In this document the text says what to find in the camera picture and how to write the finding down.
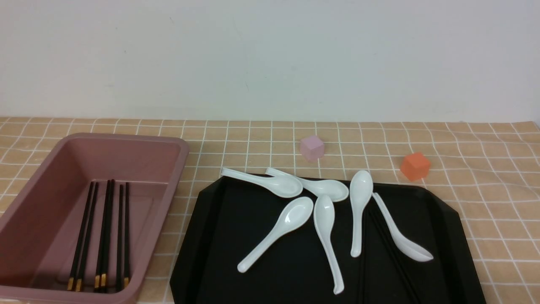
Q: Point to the white spoon far left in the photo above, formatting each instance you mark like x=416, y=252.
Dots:
x=282, y=186

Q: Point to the pink plastic bin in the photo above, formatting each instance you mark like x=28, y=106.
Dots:
x=40, y=228

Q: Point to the checked beige tablecloth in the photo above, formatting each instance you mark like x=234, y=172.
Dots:
x=488, y=172

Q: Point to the white spoon upper middle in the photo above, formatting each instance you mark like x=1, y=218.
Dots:
x=336, y=190

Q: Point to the white spoon upright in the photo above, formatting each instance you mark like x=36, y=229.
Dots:
x=360, y=193

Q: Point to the black chopstick on tray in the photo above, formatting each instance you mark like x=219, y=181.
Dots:
x=398, y=257
x=390, y=253

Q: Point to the white spoon right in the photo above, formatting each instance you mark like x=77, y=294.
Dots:
x=408, y=247

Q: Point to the orange cube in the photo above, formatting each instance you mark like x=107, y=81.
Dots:
x=415, y=166

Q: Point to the white spoon centre long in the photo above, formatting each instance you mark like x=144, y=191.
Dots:
x=324, y=219

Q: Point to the black plastic tray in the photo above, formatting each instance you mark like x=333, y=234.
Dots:
x=231, y=217

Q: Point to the white spoon lower left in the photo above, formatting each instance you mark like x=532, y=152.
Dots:
x=295, y=214

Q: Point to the lilac cube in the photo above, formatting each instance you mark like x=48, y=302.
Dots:
x=312, y=148

